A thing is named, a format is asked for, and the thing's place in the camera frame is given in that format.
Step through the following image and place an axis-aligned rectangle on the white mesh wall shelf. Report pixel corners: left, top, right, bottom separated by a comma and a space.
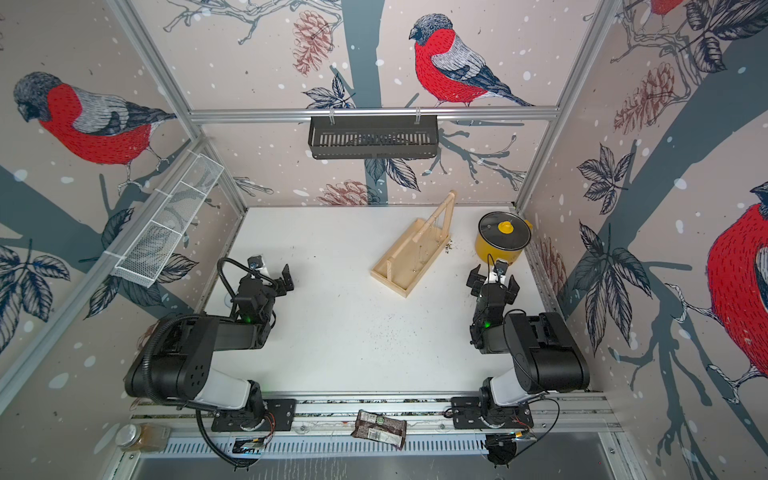
112, 153, 224, 288

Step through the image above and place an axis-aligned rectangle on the dark snack wrapper packet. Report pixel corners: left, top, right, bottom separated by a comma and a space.
351, 410, 408, 450

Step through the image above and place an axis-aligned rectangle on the black round fixture under rail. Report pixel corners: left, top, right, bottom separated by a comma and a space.
484, 434, 518, 468

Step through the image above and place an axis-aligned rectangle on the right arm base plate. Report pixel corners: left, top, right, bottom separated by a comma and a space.
443, 397, 534, 430

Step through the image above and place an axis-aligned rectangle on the wooden jewelry display stand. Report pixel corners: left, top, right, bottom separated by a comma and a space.
370, 190, 457, 298

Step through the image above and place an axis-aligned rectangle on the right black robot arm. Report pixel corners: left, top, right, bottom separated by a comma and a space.
466, 261, 590, 427

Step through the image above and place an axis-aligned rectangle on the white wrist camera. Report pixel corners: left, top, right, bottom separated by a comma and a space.
247, 255, 269, 278
487, 260, 509, 286

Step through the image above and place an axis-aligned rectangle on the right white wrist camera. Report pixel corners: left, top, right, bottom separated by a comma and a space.
487, 260, 509, 286

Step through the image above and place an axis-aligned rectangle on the yellow pot with black lid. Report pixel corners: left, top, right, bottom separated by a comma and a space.
475, 211, 532, 264

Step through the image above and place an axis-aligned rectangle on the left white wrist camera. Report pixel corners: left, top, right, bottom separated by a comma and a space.
247, 255, 269, 278

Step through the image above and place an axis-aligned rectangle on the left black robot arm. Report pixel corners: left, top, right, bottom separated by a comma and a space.
124, 256, 294, 424

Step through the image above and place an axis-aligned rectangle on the glass jar with metal lid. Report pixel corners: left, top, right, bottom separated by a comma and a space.
115, 423, 171, 452

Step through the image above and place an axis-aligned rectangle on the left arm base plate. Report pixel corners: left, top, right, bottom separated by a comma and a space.
211, 399, 296, 433

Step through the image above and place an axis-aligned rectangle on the black hanging wire basket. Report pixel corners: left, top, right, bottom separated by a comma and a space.
308, 115, 439, 160

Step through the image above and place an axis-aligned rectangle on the small electronics board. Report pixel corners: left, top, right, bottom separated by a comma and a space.
232, 437, 268, 455

